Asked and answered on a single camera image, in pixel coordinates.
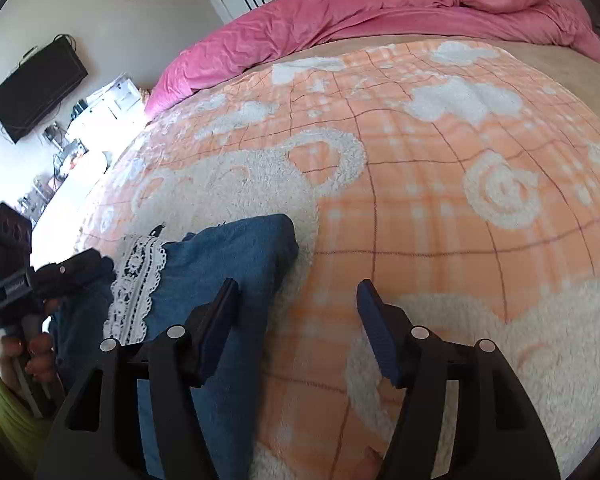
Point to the black wall television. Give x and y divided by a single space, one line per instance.
35 95

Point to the orange plaid fleece blanket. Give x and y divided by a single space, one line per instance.
430 210

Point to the white drawer cabinet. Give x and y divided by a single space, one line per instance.
117 97

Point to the person's left hand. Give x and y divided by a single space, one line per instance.
40 360

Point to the person's left forearm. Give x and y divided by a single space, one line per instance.
15 420

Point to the white desk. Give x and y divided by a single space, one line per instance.
75 185

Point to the blue denim pants lace trim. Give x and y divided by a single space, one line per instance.
240 260

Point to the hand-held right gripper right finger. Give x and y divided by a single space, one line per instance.
380 335

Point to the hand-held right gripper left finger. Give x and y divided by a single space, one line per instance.
215 330

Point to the pink duvet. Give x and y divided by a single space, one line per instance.
355 10

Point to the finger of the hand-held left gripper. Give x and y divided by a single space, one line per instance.
72 262
87 282

